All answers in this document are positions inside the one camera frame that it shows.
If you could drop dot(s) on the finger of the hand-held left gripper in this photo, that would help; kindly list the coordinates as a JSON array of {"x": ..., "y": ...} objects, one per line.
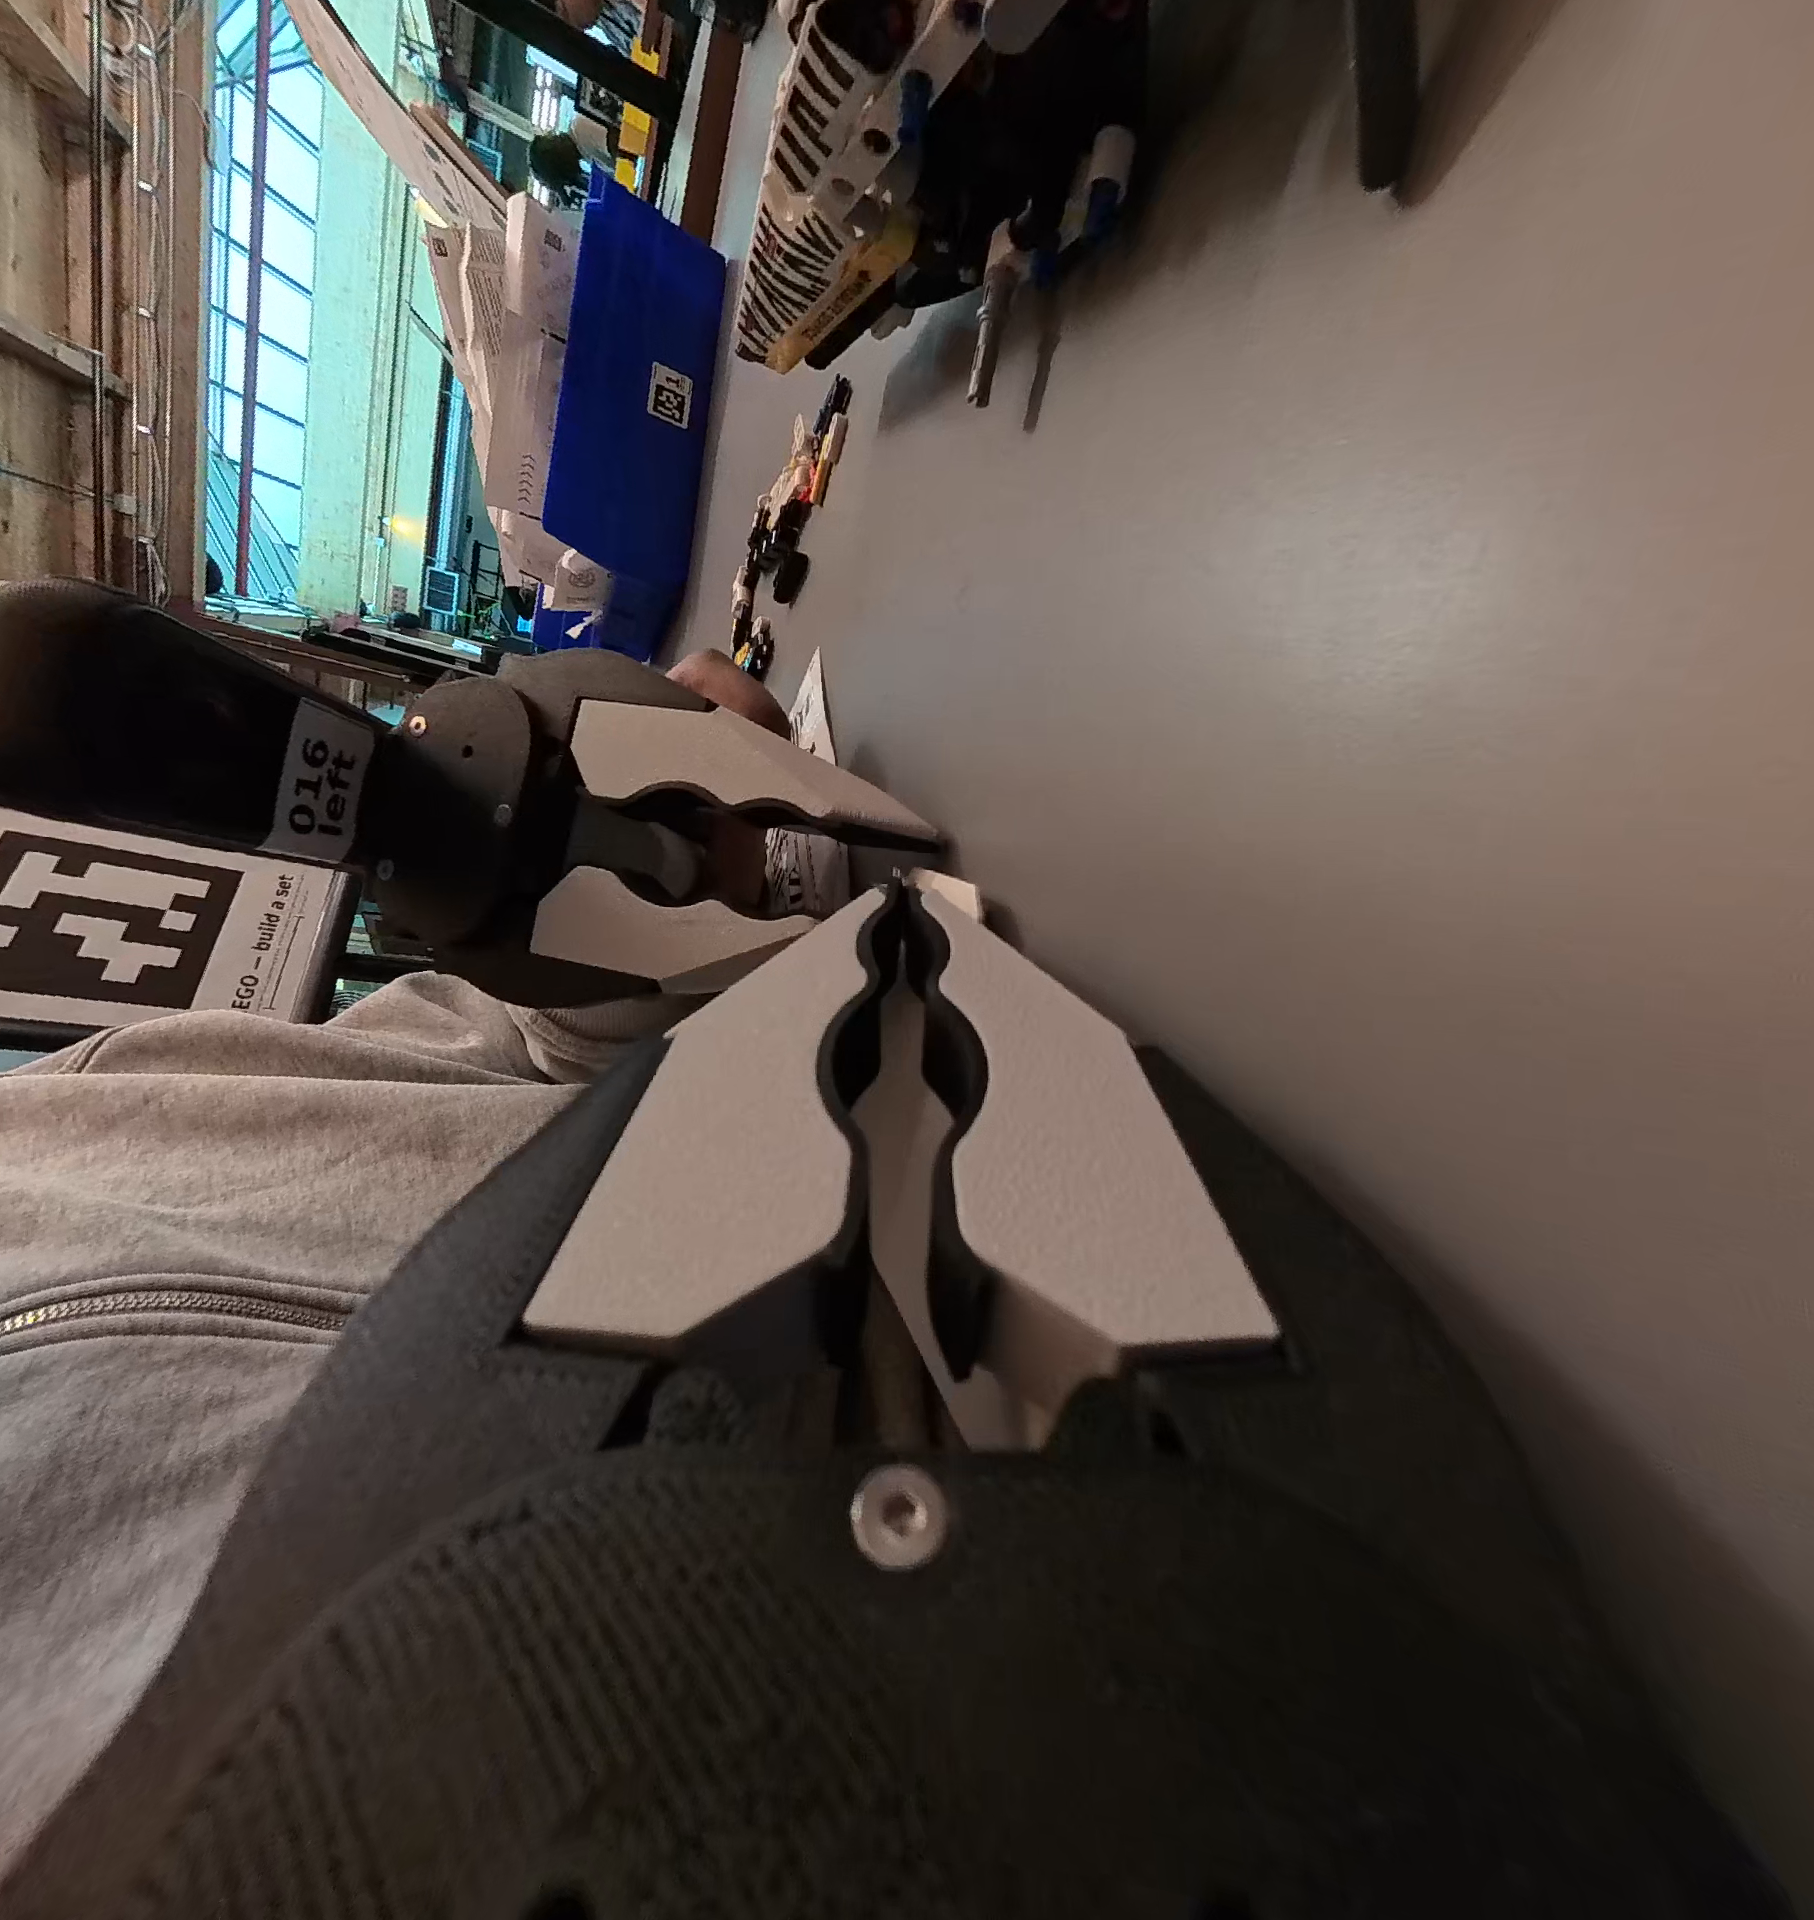
[
  {"x": 652, "y": 946},
  {"x": 741, "y": 764}
]

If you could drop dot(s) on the framed printed tag sign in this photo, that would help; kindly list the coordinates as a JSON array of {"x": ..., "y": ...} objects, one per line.
[{"x": 127, "y": 916}]

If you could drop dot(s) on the white lego piece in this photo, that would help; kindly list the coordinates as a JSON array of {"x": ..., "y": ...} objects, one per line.
[{"x": 949, "y": 894}]

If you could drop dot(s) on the zebra sticker sheet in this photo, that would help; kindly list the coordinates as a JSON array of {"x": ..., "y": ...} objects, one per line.
[{"x": 810, "y": 712}]

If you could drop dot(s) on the person's left hand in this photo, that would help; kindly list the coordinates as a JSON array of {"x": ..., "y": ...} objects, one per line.
[{"x": 735, "y": 688}]

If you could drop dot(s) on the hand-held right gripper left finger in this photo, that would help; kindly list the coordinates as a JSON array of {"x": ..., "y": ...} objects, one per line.
[{"x": 695, "y": 1185}]

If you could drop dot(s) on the zebra striped lego helicopter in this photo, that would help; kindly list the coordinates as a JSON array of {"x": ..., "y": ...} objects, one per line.
[{"x": 908, "y": 150}]

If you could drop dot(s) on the person's grey hoodie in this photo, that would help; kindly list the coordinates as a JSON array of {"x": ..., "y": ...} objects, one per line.
[{"x": 170, "y": 1274}]

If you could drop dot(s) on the person's left forearm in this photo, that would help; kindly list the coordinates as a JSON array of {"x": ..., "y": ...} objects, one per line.
[{"x": 592, "y": 1036}]

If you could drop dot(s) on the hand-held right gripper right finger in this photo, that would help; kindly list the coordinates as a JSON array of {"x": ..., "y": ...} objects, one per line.
[{"x": 1101, "y": 1185}]

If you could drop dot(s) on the small lego assembly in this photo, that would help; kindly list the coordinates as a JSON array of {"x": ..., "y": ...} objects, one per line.
[{"x": 794, "y": 496}]

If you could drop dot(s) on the blue plastic bin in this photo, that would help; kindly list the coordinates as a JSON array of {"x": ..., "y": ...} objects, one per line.
[{"x": 620, "y": 377}]

